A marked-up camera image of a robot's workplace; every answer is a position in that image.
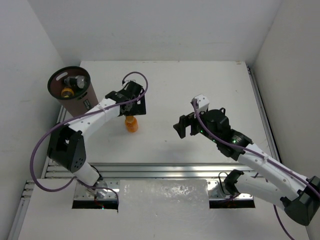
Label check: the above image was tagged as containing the clear bottle black label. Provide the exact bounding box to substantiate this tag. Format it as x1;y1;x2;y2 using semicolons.
64;75;87;90

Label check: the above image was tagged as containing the aluminium left side rail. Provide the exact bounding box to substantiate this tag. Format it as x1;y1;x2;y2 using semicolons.
7;106;67;240

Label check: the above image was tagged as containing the aluminium right side rail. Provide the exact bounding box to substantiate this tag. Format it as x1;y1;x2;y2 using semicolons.
246;65;278;154

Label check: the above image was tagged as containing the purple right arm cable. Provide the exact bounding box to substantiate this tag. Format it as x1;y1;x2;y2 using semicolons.
192;99;320;240

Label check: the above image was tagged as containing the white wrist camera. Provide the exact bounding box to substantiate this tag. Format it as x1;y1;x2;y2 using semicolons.
121;79;136;87
191;94;210;114

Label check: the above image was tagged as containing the brown plastic waste bin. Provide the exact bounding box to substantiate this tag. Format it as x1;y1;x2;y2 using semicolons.
47;66;99;117

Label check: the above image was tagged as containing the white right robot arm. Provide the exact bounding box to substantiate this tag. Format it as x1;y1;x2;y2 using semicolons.
173;108;320;226

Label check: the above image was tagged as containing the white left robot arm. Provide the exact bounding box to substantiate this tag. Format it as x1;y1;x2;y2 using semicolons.
47;81;146;187

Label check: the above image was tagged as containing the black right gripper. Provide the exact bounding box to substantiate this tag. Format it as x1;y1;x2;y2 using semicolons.
173;105;219;144

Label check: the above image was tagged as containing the clear bottle yellow cap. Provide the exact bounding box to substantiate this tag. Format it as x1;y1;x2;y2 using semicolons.
60;87;75;98

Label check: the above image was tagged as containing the aluminium rail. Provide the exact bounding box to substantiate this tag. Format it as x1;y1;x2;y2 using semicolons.
7;106;67;240
246;65;278;154
22;162;268;201

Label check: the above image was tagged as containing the aluminium front rail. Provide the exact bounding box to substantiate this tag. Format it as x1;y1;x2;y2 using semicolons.
22;162;268;201

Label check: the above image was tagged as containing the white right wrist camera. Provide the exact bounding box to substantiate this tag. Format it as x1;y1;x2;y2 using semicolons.
191;94;210;114

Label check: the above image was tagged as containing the small orange juice bottle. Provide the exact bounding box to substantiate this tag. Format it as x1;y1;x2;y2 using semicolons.
124;116;139;133

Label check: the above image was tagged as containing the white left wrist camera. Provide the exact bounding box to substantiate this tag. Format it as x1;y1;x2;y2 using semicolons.
121;79;136;87

